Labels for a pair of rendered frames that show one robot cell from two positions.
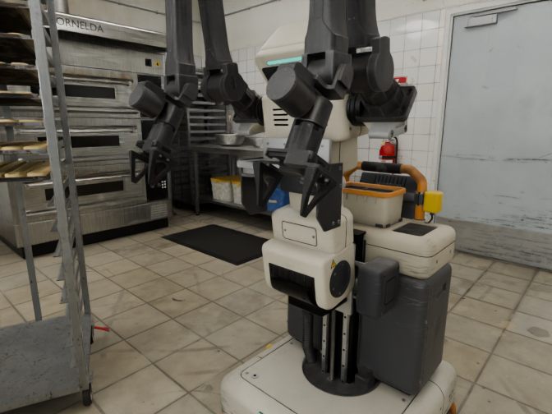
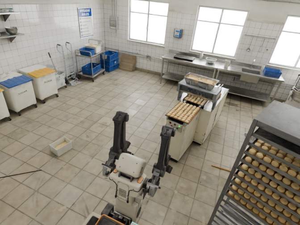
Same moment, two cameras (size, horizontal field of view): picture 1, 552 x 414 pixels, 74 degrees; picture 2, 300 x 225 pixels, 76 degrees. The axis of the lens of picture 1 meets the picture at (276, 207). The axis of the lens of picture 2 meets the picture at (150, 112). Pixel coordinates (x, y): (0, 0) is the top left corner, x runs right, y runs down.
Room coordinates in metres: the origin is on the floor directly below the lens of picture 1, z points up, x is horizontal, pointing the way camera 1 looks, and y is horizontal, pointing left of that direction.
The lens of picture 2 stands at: (2.07, -0.39, 2.51)
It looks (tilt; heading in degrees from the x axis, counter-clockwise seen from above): 32 degrees down; 158
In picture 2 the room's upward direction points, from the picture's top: 5 degrees clockwise
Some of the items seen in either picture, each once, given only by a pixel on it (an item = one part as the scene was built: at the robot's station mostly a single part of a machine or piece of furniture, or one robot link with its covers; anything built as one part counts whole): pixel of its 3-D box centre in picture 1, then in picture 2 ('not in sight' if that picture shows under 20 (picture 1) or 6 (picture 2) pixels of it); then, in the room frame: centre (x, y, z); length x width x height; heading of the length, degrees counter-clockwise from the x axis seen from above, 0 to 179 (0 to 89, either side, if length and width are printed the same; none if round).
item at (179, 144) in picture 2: not in sight; (181, 131); (-0.30, 1.21, 0.45); 0.70 x 0.34 x 0.90; 128
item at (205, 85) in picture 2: not in sight; (200, 82); (-0.61, 1.61, 1.25); 0.56 x 0.29 x 0.14; 38
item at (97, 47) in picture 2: not in sight; (93, 48); (-4.42, 0.05, 0.90); 0.44 x 0.36 x 0.20; 56
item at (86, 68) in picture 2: not in sight; (91, 68); (-4.27, -0.05, 0.29); 0.56 x 0.38 x 0.20; 146
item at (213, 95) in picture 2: not in sight; (197, 94); (-0.61, 1.61, 1.01); 0.72 x 0.33 x 0.34; 38
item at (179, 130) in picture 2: not in sight; (174, 126); (-0.08, 0.92, 0.77); 0.24 x 0.04 x 0.14; 38
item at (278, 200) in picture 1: (282, 195); not in sight; (4.05, -0.08, 0.36); 0.47 x 0.38 x 0.26; 139
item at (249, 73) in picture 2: not in sight; (216, 73); (-2.52, 3.52, 0.61); 3.40 x 0.70 x 1.22; 48
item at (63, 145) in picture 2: not in sight; (61, 146); (-0.83, -0.86, 0.08); 0.30 x 0.22 x 0.16; 126
